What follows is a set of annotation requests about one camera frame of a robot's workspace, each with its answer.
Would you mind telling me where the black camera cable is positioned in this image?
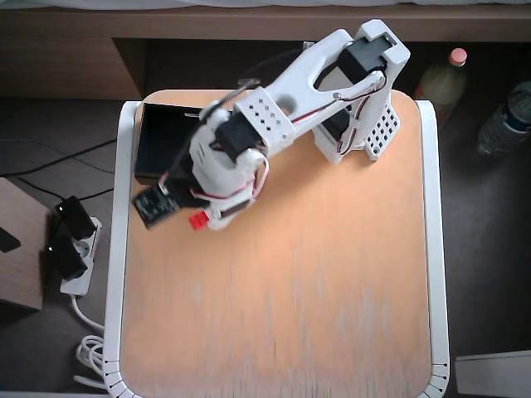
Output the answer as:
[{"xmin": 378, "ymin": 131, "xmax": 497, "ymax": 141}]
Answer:
[{"xmin": 159, "ymin": 76, "xmax": 261, "ymax": 194}]

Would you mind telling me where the black rectangular bin box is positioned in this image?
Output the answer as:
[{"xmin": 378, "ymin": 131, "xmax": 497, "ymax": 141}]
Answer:
[{"xmin": 133, "ymin": 102, "xmax": 233, "ymax": 187}]

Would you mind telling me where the clear plastic water bottle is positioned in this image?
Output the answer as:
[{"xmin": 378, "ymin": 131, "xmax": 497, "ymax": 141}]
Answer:
[{"xmin": 475, "ymin": 80, "xmax": 531, "ymax": 158}]

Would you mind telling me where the white cardboard box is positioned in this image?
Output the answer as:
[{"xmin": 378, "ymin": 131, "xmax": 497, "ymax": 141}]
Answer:
[{"xmin": 454, "ymin": 350, "xmax": 531, "ymax": 396}]

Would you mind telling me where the black flat device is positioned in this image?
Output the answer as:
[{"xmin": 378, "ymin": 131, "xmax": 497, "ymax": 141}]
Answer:
[{"xmin": 0, "ymin": 226, "xmax": 21, "ymax": 254}]

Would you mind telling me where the light wooden box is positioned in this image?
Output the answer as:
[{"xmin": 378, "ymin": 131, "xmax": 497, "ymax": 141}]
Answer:
[{"xmin": 0, "ymin": 173, "xmax": 53, "ymax": 312}]

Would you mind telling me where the black cable with usb plug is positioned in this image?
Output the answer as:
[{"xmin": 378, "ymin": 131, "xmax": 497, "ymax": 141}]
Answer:
[{"xmin": 244, "ymin": 40, "xmax": 316, "ymax": 84}]

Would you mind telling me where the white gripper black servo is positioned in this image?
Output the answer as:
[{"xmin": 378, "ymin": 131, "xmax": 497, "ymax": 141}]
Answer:
[{"xmin": 163, "ymin": 111, "xmax": 270, "ymax": 232}]

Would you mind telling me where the black wrist camera circuit board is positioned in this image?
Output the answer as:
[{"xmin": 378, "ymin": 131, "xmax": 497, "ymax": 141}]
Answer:
[{"xmin": 131, "ymin": 185, "xmax": 186, "ymax": 230}]

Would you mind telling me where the white power strip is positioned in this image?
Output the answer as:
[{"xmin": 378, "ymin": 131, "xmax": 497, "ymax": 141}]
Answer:
[{"xmin": 60, "ymin": 217, "xmax": 104, "ymax": 296}]

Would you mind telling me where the black floor cable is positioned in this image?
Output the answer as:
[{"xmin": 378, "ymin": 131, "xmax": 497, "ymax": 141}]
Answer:
[{"xmin": 0, "ymin": 132, "xmax": 117, "ymax": 204}]

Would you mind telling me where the white bed sheet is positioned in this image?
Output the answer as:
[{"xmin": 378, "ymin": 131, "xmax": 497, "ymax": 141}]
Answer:
[{"xmin": 0, "ymin": 0, "xmax": 531, "ymax": 9}]

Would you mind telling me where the brown wooden bed frame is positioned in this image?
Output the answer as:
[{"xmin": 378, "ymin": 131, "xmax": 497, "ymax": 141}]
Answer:
[{"xmin": 0, "ymin": 3, "xmax": 531, "ymax": 100}]

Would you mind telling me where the white power strip cable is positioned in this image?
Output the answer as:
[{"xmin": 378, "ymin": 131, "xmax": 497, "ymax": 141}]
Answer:
[{"xmin": 70, "ymin": 292, "xmax": 110, "ymax": 391}]

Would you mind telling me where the black power adapter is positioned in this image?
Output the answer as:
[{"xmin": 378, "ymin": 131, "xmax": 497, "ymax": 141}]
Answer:
[
  {"xmin": 44, "ymin": 235, "xmax": 88, "ymax": 279},
  {"xmin": 55, "ymin": 196, "xmax": 96, "ymax": 240}
]

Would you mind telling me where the yellow juice bottle pink cap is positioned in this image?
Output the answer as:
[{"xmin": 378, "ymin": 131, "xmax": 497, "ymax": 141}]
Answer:
[{"xmin": 414, "ymin": 47, "xmax": 470, "ymax": 121}]

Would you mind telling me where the red lego block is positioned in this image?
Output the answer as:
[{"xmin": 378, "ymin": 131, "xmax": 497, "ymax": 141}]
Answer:
[{"xmin": 188, "ymin": 210, "xmax": 211, "ymax": 231}]

